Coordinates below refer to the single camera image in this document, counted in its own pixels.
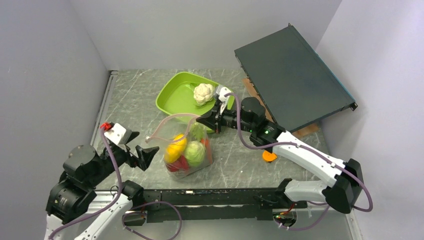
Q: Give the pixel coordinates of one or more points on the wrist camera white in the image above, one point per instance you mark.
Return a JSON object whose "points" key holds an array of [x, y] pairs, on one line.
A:
{"points": [[116, 133], [220, 96]]}

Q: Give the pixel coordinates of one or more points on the white toy cauliflower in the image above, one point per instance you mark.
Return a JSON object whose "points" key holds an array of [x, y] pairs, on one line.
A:
{"points": [[203, 93]]}

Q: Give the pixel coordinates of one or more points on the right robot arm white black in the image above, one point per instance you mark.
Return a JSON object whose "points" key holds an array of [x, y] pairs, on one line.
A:
{"points": [[339, 183]]}

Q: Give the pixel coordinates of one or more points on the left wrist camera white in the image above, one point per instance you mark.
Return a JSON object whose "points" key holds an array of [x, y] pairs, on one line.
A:
{"points": [[116, 133]]}

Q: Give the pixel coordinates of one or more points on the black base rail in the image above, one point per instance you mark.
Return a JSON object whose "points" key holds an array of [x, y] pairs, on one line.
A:
{"points": [[160, 205]]}

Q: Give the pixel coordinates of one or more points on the green toy cabbage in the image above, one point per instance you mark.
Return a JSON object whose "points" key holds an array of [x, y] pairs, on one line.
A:
{"points": [[194, 153]]}

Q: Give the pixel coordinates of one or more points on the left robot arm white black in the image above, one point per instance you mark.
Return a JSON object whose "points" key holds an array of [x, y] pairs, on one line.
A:
{"points": [[90, 193]]}

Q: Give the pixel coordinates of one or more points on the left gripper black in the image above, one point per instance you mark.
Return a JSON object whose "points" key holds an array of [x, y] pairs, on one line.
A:
{"points": [[145, 156]]}

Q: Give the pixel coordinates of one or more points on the clear zip top bag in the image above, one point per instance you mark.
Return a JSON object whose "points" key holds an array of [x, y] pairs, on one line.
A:
{"points": [[167, 130]]}

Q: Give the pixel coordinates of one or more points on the orange toy slice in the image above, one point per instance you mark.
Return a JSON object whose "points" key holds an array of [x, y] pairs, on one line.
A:
{"points": [[268, 156]]}

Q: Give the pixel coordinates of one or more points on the dark grey metal case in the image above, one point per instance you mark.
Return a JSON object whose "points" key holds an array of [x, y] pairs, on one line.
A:
{"points": [[296, 86]]}

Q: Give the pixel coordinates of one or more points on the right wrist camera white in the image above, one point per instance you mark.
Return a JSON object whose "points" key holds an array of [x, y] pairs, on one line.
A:
{"points": [[220, 96]]}

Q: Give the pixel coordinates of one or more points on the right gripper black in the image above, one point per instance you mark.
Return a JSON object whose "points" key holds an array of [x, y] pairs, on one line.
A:
{"points": [[211, 120]]}

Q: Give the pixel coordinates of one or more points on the green toy celery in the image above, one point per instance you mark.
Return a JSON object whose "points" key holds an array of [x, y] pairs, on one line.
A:
{"points": [[198, 131]]}

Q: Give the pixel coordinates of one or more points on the green plastic tray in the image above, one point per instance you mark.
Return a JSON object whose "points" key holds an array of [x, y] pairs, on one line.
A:
{"points": [[177, 96]]}

